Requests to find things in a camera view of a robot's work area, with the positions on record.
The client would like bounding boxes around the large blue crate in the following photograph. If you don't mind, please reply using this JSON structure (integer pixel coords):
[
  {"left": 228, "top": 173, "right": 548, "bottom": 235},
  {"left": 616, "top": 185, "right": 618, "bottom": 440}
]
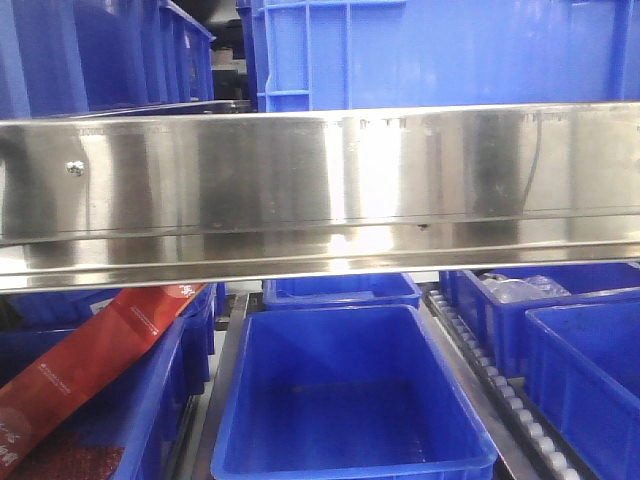
[
  {"left": 1, "top": 1, "right": 214, "bottom": 119},
  {"left": 250, "top": 1, "right": 639, "bottom": 112}
]

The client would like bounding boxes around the blue bin rear centre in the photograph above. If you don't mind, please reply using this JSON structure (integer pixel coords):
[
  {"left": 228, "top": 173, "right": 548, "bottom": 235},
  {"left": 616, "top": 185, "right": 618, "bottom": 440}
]
[{"left": 263, "top": 273, "right": 422, "bottom": 310}]

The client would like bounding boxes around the clear plastic bag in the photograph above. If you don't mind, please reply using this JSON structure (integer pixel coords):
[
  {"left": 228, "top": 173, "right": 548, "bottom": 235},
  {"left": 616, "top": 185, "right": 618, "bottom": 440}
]
[{"left": 479, "top": 273, "right": 570, "bottom": 303}]

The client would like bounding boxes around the large blue crate upper left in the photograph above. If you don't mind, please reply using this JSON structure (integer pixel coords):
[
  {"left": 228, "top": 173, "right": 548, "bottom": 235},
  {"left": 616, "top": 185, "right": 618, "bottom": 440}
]
[{"left": 1, "top": 1, "right": 214, "bottom": 119}]

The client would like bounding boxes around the empty blue bin centre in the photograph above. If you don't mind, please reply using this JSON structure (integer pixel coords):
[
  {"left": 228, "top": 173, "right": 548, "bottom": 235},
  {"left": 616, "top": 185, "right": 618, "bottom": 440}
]
[{"left": 211, "top": 305, "right": 497, "bottom": 479}]

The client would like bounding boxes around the blue bin with plastic bag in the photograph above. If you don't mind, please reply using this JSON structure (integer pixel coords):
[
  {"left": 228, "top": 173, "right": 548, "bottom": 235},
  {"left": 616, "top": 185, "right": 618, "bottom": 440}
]
[{"left": 439, "top": 262, "right": 639, "bottom": 377}]

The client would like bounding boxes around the long red cardboard box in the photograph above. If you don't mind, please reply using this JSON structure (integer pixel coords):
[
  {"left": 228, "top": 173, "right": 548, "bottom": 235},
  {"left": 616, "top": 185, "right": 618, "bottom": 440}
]
[{"left": 1, "top": 283, "right": 205, "bottom": 479}]

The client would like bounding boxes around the blue bin front right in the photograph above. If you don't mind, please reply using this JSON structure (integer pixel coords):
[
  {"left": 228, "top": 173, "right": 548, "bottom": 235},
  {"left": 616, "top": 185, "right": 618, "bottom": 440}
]
[{"left": 525, "top": 301, "right": 639, "bottom": 479}]

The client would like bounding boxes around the blue bin with red box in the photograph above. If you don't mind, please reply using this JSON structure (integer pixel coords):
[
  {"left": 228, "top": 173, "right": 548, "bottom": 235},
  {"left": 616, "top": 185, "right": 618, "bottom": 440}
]
[{"left": 0, "top": 316, "right": 189, "bottom": 480}]

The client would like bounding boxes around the roller track rail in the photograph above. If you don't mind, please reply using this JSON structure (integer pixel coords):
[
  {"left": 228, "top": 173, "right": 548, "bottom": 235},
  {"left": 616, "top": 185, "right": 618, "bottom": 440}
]
[{"left": 420, "top": 283, "right": 596, "bottom": 479}]

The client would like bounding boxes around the stainless steel shelf rack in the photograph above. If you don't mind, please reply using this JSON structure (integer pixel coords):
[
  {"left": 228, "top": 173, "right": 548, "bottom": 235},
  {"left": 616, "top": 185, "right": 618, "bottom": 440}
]
[{"left": 1, "top": 102, "right": 639, "bottom": 293}]

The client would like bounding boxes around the large blue crate upper right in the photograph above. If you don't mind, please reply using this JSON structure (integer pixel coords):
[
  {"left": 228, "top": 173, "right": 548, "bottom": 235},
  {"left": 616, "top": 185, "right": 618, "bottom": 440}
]
[{"left": 250, "top": 1, "right": 639, "bottom": 112}]

